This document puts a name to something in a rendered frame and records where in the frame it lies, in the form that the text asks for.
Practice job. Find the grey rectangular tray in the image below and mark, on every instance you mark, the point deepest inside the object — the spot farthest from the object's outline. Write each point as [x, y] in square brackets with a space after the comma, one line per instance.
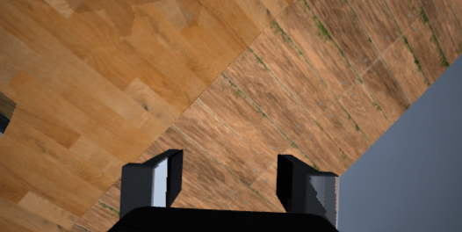
[4, 122]

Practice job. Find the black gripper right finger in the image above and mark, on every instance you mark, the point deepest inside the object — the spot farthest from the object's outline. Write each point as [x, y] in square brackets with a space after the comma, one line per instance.
[303, 189]

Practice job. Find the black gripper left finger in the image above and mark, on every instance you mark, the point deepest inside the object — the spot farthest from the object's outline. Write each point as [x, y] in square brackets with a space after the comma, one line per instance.
[154, 183]

